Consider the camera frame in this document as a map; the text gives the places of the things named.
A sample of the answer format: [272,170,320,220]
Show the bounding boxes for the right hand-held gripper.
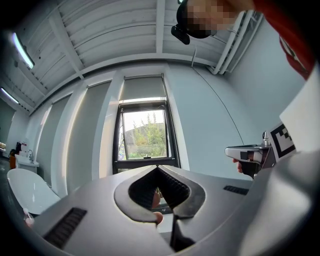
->
[224,121,298,181]

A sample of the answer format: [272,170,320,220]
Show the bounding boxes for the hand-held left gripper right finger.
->
[157,166,254,255]

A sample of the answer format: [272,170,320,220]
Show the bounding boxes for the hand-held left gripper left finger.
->
[32,166,173,253]

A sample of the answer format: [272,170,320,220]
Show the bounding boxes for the glass window sash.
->
[119,107,176,161]

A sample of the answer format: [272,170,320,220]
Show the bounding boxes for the person's right hand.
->
[232,158,244,174]

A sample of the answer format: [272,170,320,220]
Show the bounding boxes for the person's left hand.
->
[151,189,165,225]

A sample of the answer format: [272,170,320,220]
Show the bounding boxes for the grey roller blind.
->
[66,81,112,193]
[36,94,72,181]
[119,74,168,102]

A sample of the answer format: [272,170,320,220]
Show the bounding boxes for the white rounded chair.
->
[6,167,62,216]

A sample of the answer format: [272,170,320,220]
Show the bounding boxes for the white sink cabinet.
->
[14,149,40,176]

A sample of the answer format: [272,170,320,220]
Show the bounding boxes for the orange container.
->
[9,148,17,170]

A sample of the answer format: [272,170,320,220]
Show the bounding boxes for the white ceiling pipes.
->
[206,9,265,76]

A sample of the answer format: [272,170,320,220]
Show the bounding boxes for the orange-red shirt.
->
[253,0,315,81]

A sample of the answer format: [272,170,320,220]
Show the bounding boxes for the person's face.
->
[187,0,251,32]

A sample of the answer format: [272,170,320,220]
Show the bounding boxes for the ceiling tube light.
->
[0,86,20,105]
[11,31,36,71]

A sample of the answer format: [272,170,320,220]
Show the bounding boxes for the thin black wall cable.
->
[191,47,246,147]

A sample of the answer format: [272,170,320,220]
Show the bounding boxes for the black head camera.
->
[170,23,191,46]

